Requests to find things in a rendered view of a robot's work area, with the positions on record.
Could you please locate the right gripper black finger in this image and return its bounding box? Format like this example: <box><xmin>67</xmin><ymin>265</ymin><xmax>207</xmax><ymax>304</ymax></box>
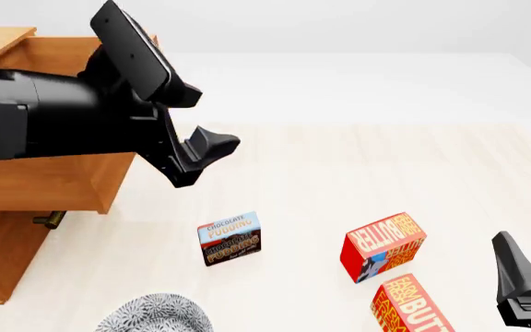
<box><xmin>490</xmin><ymin>230</ymin><xmax>531</xmax><ymax>306</ymax></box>

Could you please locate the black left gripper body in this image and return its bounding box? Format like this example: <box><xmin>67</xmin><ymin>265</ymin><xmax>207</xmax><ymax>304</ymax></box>
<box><xmin>130</xmin><ymin>102</ymin><xmax>207</xmax><ymax>190</ymax></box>

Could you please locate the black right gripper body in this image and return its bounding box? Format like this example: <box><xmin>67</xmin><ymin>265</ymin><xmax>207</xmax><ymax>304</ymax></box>
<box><xmin>496</xmin><ymin>289</ymin><xmax>531</xmax><ymax>328</ymax></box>

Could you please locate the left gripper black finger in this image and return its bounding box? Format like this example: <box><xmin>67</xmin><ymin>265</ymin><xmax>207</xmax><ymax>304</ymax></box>
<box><xmin>182</xmin><ymin>124</ymin><xmax>242</xmax><ymax>172</ymax></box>
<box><xmin>152</xmin><ymin>66</ymin><xmax>204</xmax><ymax>109</ymax></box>

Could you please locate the chocolate pudding box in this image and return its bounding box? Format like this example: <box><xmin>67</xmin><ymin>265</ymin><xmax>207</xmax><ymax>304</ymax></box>
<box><xmin>195</xmin><ymin>210</ymin><xmax>263</xmax><ymax>268</ymax></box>

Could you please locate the wooden cabinet drawer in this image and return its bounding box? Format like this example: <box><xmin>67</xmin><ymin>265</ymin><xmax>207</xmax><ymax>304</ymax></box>
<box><xmin>0</xmin><ymin>33</ymin><xmax>159</xmax><ymax>216</ymax></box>

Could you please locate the red butter box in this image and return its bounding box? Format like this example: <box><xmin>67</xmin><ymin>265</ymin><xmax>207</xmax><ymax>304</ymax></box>
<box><xmin>338</xmin><ymin>210</ymin><xmax>429</xmax><ymax>285</ymax></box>
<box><xmin>369</xmin><ymin>272</ymin><xmax>457</xmax><ymax>332</ymax></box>

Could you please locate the black white patterned bowl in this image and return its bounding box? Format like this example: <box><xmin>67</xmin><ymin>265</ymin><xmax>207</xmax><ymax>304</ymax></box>
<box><xmin>93</xmin><ymin>292</ymin><xmax>215</xmax><ymax>332</ymax></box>

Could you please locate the brass drawer handle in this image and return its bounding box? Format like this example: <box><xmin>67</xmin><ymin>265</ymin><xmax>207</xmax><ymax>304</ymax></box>
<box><xmin>31</xmin><ymin>209</ymin><xmax>68</xmax><ymax>231</ymax></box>

